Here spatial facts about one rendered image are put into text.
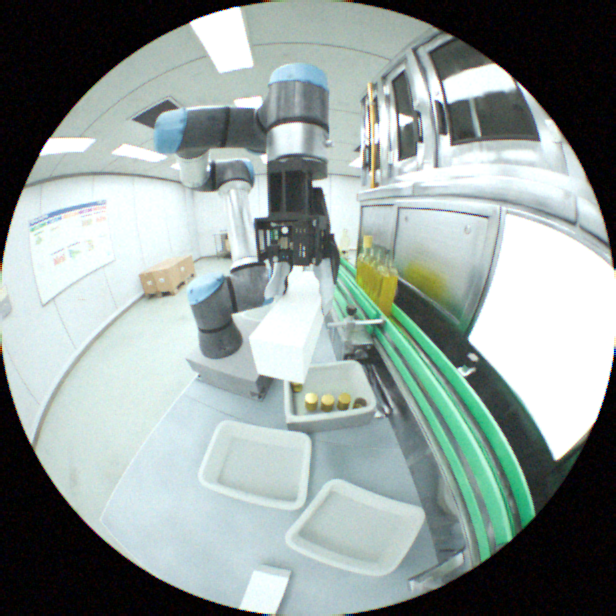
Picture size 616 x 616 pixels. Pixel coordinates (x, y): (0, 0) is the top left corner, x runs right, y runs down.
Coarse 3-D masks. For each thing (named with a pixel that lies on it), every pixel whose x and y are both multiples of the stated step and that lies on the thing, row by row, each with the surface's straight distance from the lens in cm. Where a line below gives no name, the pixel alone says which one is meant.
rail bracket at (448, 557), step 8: (504, 544) 44; (440, 552) 55; (448, 552) 53; (456, 552) 51; (448, 560) 49; (456, 560) 50; (432, 568) 48; (440, 568) 48; (448, 568) 50; (416, 576) 47; (424, 576) 47; (432, 576) 48; (440, 576) 49; (408, 584) 47; (416, 584) 46; (424, 584) 45; (432, 584) 43; (440, 584) 42
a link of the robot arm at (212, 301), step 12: (204, 276) 56; (216, 276) 52; (228, 276) 54; (192, 288) 51; (204, 288) 48; (216, 288) 49; (228, 288) 50; (192, 300) 51; (204, 300) 49; (216, 300) 50; (228, 300) 50; (192, 312) 55; (204, 312) 51; (216, 312) 51; (228, 312) 52; (204, 324) 53; (216, 324) 53
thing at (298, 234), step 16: (272, 160) 20; (288, 160) 20; (304, 160) 20; (272, 176) 21; (288, 176) 20; (304, 176) 20; (320, 176) 24; (272, 192) 20; (288, 192) 20; (304, 192) 20; (272, 208) 20; (288, 208) 20; (304, 208) 20; (256, 224) 20; (272, 224) 21; (288, 224) 21; (304, 224) 19; (320, 224) 19; (256, 240) 21; (272, 240) 22; (288, 240) 21; (304, 240) 19; (320, 240) 20; (272, 256) 22; (288, 256) 20; (304, 256) 19; (320, 256) 20
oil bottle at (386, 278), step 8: (376, 272) 60; (384, 272) 57; (392, 272) 58; (376, 280) 60; (384, 280) 57; (392, 280) 58; (376, 288) 61; (384, 288) 58; (392, 288) 60; (376, 296) 61; (384, 296) 59; (392, 296) 61; (376, 304) 61; (384, 304) 61; (384, 312) 63
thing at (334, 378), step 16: (320, 368) 53; (336, 368) 55; (352, 368) 56; (288, 384) 49; (304, 384) 57; (320, 384) 57; (336, 384) 58; (352, 384) 58; (368, 384) 50; (288, 400) 46; (304, 400) 54; (320, 400) 54; (336, 400) 54; (352, 400) 55; (368, 400) 50; (288, 416) 44; (304, 416) 43; (320, 416) 43; (336, 416) 44
